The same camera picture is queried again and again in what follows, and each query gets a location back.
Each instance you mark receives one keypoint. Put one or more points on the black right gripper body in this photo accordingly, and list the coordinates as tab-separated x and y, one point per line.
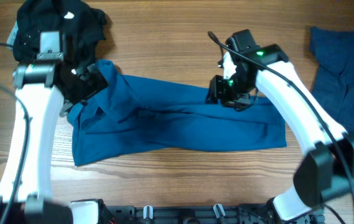
231	91

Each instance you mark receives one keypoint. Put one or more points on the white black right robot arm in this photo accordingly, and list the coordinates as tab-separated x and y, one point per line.
327	168

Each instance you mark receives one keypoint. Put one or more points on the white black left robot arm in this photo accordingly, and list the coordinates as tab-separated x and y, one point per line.
45	90

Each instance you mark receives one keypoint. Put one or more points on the teal blue polo shirt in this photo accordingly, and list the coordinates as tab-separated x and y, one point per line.
136	114

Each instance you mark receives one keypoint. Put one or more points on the dark navy shirt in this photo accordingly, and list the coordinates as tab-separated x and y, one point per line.
334	84

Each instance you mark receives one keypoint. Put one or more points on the black crumpled garment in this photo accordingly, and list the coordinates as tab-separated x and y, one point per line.
74	18

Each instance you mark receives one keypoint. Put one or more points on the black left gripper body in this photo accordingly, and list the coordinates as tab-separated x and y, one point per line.
87	84

